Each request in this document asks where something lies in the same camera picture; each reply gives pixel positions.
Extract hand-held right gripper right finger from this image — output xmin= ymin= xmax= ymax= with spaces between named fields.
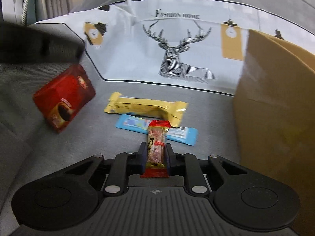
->
xmin=165 ymin=143 xmax=249 ymax=195

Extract braided grey cable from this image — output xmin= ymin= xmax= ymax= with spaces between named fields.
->
xmin=20 ymin=0 xmax=33 ymax=27

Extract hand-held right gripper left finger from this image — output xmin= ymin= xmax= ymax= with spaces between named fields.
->
xmin=66 ymin=141 xmax=148 ymax=196

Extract red coffee box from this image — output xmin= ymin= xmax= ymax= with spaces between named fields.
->
xmin=33 ymin=63 xmax=97 ymax=135

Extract brown cardboard box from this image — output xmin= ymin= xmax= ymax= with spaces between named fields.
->
xmin=233 ymin=29 xmax=315 ymax=236

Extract blue snack bar packet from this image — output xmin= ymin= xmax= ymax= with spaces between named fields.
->
xmin=115 ymin=114 xmax=199 ymax=147

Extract deer printed blanket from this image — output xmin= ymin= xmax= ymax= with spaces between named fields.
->
xmin=34 ymin=0 xmax=315 ymax=96

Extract yellow snack bar packet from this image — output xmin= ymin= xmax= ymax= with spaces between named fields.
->
xmin=103 ymin=92 xmax=189 ymax=129

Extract white appliance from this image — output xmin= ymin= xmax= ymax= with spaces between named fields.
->
xmin=0 ymin=0 xmax=38 ymax=26

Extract red-ended sausage snack packet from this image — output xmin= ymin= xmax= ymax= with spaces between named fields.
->
xmin=140 ymin=119 xmax=171 ymax=179

